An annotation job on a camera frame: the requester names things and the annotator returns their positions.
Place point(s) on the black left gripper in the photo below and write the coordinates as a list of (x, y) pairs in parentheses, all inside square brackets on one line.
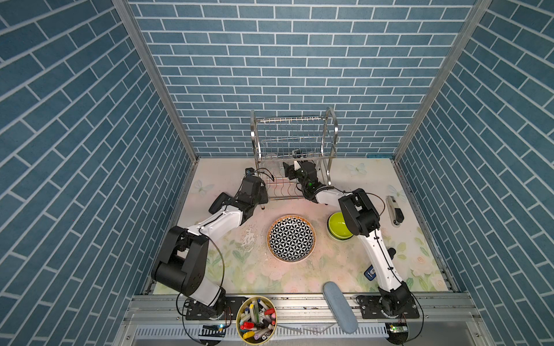
[(262, 192)]

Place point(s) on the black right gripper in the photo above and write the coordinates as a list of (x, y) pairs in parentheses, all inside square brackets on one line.
[(290, 170)]

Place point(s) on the lime green small bowl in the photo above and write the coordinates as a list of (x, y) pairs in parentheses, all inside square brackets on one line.
[(337, 229)]

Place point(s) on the white patterned large bowl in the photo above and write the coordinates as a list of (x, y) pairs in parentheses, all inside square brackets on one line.
[(291, 239)]

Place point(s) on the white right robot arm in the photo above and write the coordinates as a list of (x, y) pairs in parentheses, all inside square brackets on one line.
[(362, 220)]

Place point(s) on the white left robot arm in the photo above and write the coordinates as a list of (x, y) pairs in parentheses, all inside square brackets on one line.
[(183, 256)]

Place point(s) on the steel two-tier dish rack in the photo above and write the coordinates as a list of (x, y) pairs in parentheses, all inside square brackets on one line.
[(292, 138)]

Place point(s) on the black desk calculator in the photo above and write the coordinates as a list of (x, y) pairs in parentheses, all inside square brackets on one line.
[(222, 200)]

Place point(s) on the blue card device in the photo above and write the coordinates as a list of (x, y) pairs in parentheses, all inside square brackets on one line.
[(370, 273)]

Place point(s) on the yellow tin pen holder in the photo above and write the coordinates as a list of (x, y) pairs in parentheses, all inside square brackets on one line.
[(256, 321)]

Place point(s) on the grey blue oval case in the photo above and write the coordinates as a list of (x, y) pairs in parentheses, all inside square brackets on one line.
[(340, 308)]

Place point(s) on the aluminium front rail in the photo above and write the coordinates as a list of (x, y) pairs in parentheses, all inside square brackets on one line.
[(306, 319)]

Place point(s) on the aluminium corner frame post left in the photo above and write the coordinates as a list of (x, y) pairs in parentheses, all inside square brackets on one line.
[(124, 11)]

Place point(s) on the aluminium corner frame post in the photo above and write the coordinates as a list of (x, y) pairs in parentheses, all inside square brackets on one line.
[(474, 17), (124, 11)]

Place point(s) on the aluminium corner frame post right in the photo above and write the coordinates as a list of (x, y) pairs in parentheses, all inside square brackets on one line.
[(474, 17)]

